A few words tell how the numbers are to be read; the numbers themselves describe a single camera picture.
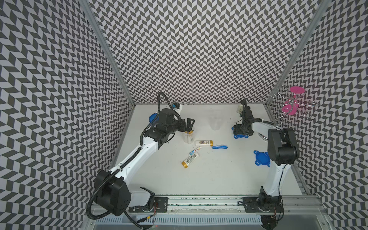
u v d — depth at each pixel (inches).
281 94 41.0
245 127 29.8
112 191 15.3
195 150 35.9
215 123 39.2
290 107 30.4
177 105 26.8
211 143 37.1
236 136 39.0
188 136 35.3
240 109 42.5
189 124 27.4
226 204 29.6
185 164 33.6
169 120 23.4
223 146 36.9
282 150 21.0
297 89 31.8
